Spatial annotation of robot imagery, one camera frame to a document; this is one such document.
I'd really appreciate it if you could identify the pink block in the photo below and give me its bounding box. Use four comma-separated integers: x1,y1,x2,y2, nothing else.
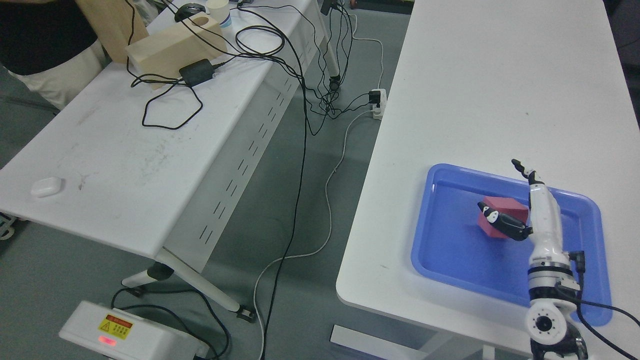
477,196,531,241

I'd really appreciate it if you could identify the white black floor device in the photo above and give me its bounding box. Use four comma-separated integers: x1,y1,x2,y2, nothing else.
58,300,210,360

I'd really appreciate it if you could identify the white folding desk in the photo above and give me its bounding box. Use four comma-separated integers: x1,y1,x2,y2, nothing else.
0,0,341,321

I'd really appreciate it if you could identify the black power adapter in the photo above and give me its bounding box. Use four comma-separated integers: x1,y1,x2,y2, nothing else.
178,59,216,87

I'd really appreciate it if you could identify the white pedestal table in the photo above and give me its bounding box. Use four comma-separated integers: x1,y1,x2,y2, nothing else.
336,0,640,354

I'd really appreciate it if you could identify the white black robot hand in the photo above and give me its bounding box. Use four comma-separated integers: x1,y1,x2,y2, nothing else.
477,159,571,273

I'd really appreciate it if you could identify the grey power strip cable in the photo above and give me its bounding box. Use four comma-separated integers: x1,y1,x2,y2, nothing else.
253,37,385,360

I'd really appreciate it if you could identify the white power strip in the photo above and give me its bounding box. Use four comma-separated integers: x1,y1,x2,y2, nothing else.
368,88,387,120

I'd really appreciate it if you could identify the blue plastic tray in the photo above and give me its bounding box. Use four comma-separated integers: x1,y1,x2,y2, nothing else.
411,163,611,307

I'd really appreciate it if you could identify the paper cup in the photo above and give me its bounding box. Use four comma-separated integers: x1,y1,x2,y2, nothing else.
205,0,232,28

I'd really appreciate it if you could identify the wooden box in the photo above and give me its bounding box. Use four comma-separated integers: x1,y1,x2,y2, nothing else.
126,12,227,81

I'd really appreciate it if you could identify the seated person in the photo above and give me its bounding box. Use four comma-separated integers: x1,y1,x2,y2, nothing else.
0,0,109,110

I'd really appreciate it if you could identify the long black floor cable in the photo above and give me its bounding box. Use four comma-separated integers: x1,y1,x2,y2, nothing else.
260,30,313,360

